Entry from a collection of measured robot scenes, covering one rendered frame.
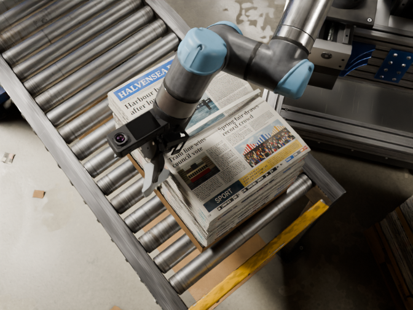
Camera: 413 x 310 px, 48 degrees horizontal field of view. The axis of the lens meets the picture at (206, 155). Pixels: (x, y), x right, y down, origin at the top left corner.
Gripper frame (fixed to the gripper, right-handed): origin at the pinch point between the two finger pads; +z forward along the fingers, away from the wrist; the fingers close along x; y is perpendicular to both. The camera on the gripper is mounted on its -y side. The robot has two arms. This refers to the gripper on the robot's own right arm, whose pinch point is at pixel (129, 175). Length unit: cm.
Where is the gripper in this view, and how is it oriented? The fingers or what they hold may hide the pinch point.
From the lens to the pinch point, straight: 98.2
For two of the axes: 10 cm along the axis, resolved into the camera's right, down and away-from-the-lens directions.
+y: 6.7, -2.4, 7.0
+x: -6.1, -7.2, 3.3
